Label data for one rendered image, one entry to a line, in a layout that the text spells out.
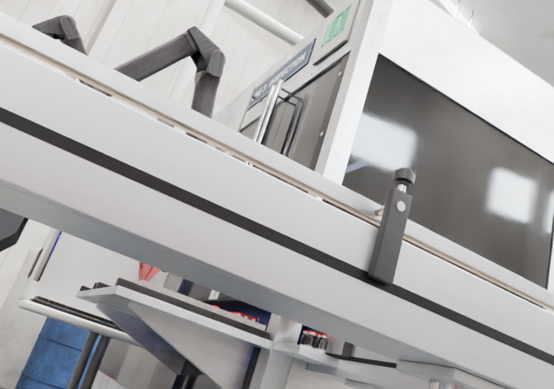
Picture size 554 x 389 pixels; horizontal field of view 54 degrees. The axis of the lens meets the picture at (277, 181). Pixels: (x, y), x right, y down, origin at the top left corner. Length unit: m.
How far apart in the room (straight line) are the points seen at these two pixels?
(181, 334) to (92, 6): 5.10
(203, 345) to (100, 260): 0.96
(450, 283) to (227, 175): 0.25
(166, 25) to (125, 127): 6.10
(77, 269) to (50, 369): 2.63
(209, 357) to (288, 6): 6.72
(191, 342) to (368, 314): 0.94
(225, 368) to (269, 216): 1.01
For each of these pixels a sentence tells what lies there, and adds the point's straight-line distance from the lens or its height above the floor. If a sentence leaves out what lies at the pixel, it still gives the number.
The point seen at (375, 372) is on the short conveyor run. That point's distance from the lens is 1.20.
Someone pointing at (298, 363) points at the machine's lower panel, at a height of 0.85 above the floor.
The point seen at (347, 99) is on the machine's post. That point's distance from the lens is 1.61.
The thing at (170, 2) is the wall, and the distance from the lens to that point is 6.66.
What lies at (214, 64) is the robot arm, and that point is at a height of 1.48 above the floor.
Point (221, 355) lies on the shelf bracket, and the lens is 1.43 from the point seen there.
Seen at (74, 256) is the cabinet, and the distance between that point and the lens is 2.26.
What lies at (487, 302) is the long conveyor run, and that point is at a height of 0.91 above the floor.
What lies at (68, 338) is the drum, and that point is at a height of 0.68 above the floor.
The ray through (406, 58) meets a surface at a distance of 1.81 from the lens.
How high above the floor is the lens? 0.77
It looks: 21 degrees up
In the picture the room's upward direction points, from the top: 18 degrees clockwise
